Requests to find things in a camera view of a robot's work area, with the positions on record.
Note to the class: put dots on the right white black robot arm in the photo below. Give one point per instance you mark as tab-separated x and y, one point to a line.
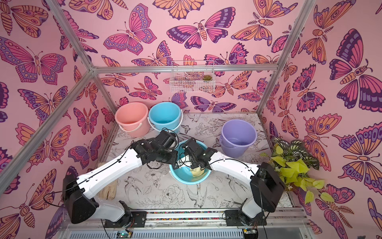
266	186

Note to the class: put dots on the blue bucket white handle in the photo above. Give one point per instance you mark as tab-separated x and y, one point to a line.
165	115

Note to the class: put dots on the green leafy potted plant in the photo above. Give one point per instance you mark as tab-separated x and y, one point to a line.
298	169

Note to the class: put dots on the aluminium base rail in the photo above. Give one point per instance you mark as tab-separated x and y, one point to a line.
284	223

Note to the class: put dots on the beige worn cloth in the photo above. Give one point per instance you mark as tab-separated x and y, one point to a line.
109	191

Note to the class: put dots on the white wire wall basket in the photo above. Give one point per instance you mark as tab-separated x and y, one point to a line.
187	76

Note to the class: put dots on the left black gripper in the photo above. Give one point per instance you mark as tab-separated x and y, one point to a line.
174	158

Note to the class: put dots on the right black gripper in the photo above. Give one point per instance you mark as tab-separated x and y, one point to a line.
191	156

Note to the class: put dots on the pink plastic bucket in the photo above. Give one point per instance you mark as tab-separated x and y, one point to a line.
132	118

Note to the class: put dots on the yellow microfiber cloth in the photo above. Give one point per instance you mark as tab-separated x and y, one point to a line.
197	172

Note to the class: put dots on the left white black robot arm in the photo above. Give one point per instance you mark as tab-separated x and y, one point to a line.
80	193

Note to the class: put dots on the small green succulent plant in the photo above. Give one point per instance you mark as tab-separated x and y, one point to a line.
207	77

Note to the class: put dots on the purple plastic bucket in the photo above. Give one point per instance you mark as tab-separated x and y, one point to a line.
236	137

